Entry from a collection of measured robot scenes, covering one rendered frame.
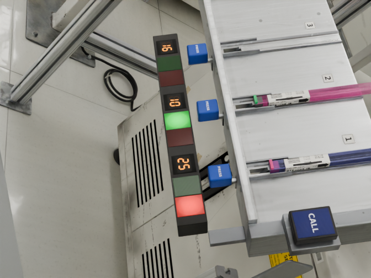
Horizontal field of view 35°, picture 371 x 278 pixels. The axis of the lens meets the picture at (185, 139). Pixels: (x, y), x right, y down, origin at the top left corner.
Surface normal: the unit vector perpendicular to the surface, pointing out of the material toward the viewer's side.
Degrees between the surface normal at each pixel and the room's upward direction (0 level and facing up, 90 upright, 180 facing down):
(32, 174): 0
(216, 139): 90
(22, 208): 0
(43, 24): 0
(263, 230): 44
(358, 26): 90
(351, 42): 90
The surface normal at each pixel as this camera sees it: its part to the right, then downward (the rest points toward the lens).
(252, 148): -0.04, -0.56
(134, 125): -0.75, -0.29
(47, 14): 0.65, -0.49
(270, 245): 0.12, 0.82
